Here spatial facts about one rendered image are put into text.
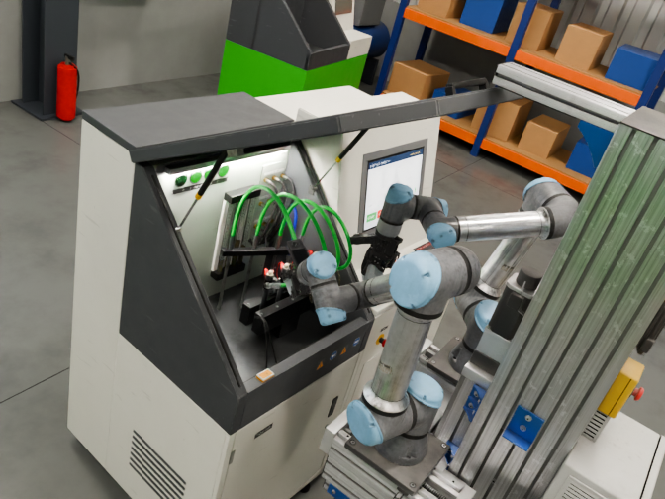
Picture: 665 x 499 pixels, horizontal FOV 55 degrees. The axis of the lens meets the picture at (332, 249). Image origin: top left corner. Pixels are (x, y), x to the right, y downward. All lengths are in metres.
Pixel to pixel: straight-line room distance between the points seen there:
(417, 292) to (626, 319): 0.50
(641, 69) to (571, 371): 5.48
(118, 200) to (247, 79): 4.00
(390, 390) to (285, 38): 4.51
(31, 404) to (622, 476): 2.43
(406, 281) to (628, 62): 5.75
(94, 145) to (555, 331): 1.47
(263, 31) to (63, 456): 3.98
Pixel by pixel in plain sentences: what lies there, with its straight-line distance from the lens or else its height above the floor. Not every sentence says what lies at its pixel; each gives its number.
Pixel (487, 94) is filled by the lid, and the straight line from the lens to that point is 1.64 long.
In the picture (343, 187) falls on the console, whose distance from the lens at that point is 2.39.
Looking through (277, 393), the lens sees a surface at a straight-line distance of 2.15.
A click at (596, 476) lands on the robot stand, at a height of 1.23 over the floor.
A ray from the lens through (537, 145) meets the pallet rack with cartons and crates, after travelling 7.30.
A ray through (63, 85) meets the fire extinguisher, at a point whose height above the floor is 0.33.
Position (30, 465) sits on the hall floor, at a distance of 3.02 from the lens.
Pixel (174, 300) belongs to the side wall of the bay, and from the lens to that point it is 2.04.
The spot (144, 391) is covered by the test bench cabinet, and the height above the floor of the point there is 0.65.
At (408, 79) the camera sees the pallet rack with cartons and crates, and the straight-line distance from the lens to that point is 7.76.
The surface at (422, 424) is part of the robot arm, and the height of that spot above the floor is 1.18.
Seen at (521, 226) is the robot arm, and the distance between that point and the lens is 1.93.
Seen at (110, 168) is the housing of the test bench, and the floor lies 1.37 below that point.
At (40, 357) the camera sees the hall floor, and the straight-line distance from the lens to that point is 3.47.
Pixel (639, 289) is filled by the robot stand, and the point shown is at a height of 1.71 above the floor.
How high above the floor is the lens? 2.33
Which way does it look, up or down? 30 degrees down
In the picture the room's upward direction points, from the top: 16 degrees clockwise
